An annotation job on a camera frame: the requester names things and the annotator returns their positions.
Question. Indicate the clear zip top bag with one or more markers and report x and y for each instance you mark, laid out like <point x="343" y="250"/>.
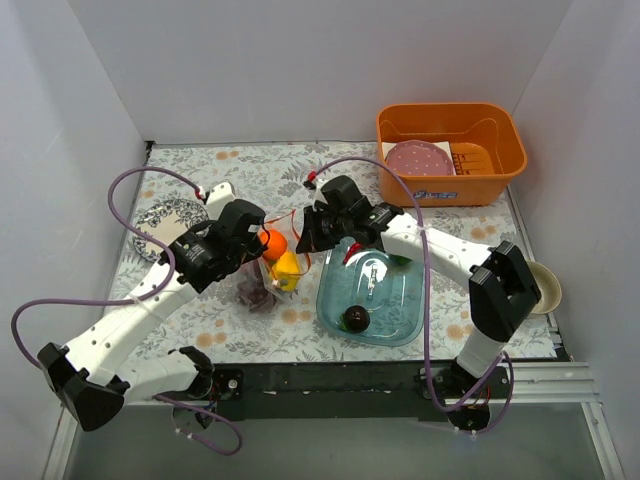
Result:
<point x="284" y="224"/>

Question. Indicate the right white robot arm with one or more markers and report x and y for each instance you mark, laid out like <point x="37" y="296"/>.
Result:
<point x="501" y="286"/>

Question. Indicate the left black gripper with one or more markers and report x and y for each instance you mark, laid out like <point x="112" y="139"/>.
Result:
<point x="252" y="245"/>

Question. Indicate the blue transparent plastic tray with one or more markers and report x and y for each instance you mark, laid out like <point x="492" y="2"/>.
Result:
<point x="392" y="294"/>

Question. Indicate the beige ceramic bowl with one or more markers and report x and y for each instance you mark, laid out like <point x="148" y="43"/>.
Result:
<point x="549" y="286"/>

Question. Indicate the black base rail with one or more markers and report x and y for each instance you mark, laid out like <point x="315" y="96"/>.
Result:
<point x="328" y="391"/>

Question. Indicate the orange plastic basin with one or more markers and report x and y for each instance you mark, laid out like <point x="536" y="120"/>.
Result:
<point x="486" y="148"/>

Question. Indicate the floral tablecloth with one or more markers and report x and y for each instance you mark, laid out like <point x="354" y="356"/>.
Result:
<point x="272" y="176"/>

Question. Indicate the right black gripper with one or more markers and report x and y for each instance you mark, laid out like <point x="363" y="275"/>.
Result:
<point x="316" y="230"/>

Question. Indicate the pink dotted plate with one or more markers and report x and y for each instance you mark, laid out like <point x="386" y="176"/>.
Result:
<point x="424" y="169"/>

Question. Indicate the red chili pepper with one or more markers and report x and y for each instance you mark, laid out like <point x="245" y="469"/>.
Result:
<point x="351" y="251"/>

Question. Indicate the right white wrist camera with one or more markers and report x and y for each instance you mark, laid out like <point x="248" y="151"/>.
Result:
<point x="314" y="187"/>

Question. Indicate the red grape bunch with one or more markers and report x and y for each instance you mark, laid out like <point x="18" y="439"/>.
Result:
<point x="251" y="289"/>

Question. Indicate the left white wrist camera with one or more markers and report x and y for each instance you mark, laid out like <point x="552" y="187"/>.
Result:
<point x="216" y="198"/>

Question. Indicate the yellow bell pepper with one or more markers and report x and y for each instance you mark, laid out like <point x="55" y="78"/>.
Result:
<point x="285" y="272"/>

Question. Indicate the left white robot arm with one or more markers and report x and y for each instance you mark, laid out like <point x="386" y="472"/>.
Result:
<point x="88" y="373"/>

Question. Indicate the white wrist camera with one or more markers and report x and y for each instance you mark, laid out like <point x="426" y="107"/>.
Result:
<point x="314" y="187"/>
<point x="216" y="198"/>

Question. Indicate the dark purple plum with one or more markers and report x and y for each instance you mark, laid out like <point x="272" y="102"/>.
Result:
<point x="355" y="319"/>

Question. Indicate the orange fruit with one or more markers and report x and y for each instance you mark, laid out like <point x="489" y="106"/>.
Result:
<point x="276" y="244"/>

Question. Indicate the blue floral plate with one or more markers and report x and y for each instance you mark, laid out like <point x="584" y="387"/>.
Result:
<point x="168" y="219"/>

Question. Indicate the green lime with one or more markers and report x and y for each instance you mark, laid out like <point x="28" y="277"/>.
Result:
<point x="400" y="260"/>

